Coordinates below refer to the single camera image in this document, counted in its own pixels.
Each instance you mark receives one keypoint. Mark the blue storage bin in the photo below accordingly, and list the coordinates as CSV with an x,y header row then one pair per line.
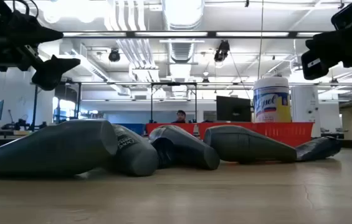
x,y
129,128

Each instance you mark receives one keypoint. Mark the black overhead camera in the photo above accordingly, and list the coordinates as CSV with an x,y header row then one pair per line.
x,y
221,51

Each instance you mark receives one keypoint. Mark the black metal frame stand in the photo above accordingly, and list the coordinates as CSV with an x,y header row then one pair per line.
x,y
174,83

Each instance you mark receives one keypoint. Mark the dark travel toiletry tube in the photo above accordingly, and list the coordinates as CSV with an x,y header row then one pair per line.
x,y
250,146
319,148
48,149
185,146

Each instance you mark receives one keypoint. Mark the person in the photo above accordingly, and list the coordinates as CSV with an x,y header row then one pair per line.
x,y
180,116

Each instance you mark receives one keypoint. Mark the dark Dove toiletry tube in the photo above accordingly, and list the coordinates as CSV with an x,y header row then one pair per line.
x,y
135,158

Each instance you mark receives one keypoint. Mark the Lysol disinfecting wipes canister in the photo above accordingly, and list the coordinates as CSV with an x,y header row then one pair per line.
x,y
270,102

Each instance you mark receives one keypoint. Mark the black vertical post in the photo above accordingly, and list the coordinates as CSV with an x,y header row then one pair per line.
x,y
35,105

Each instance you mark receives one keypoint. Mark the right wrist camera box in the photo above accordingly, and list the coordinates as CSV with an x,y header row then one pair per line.
x,y
347,15

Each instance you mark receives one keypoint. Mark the white cylindrical column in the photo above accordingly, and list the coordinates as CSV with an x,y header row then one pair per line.
x,y
305,105

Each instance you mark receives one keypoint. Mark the black computer monitor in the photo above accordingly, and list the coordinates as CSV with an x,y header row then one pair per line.
x,y
233,109

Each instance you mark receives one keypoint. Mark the black ceiling dome camera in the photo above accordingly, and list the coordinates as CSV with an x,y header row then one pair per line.
x,y
114,55

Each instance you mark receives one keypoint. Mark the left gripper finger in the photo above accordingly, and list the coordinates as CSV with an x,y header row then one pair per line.
x,y
41,33
52,74

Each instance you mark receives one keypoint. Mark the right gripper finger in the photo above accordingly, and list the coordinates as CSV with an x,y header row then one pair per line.
x,y
311,70
325,43

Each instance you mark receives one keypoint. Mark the red plastic basket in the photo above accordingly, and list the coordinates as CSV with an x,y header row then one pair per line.
x,y
288,133
185,126
200,130

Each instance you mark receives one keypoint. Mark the black desk equipment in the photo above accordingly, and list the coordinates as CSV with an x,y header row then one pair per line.
x,y
17,124

